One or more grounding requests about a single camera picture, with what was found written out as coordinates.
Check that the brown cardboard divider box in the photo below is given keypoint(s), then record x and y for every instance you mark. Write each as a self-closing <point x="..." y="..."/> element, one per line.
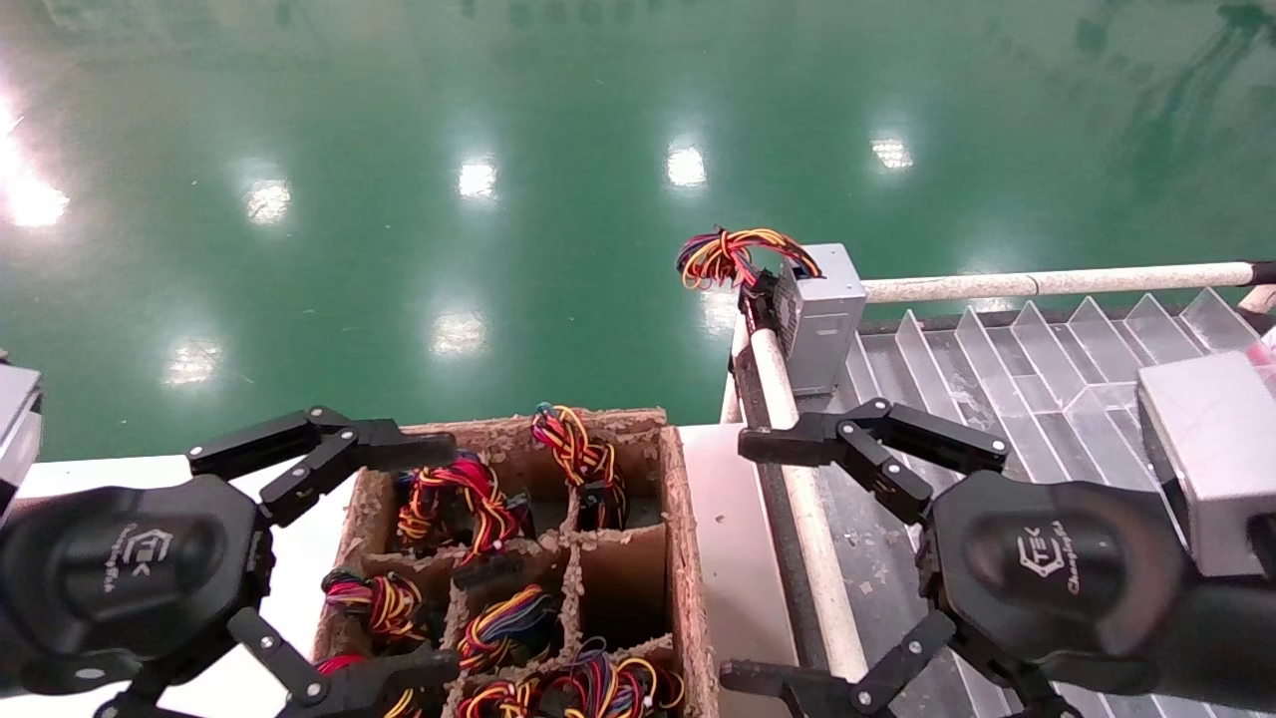
<point x="688" y="558"/>

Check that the cream rack leg pipe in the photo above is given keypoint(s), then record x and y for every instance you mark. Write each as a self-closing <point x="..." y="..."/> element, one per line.
<point x="733" y="394"/>

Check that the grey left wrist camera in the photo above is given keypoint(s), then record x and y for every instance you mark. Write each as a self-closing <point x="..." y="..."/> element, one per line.
<point x="15" y="419"/>

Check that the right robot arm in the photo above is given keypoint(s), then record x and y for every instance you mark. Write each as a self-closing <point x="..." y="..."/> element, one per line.
<point x="1241" y="638"/>

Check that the white sign card red base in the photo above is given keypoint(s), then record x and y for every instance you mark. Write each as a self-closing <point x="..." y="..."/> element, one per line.
<point x="1268" y="354"/>

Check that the clear acrylic divider tray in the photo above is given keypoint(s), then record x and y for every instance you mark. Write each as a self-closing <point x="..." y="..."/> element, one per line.
<point x="1047" y="359"/>

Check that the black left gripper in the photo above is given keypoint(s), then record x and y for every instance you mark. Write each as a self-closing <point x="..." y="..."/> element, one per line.
<point x="120" y="578"/>

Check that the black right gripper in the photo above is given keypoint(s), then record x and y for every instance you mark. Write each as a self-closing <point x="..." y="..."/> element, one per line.
<point x="1057" y="578"/>

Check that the grey metal box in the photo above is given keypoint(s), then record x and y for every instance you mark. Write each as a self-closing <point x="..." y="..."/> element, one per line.
<point x="1216" y="449"/>

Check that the black pipe corner joint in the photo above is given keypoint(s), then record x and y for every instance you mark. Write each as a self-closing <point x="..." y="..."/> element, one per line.
<point x="1266" y="271"/>
<point x="753" y="314"/>

